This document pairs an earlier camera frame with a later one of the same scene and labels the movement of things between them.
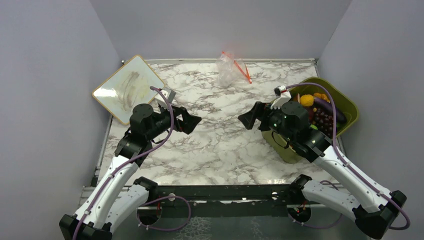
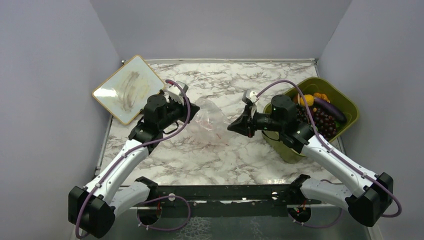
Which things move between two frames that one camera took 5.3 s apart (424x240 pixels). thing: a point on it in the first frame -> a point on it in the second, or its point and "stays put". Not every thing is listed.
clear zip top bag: x=229 y=70 -> x=209 y=125
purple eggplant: x=320 y=103 stays put
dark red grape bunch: x=323 y=120 stays put
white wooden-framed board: x=128 y=86 stays put
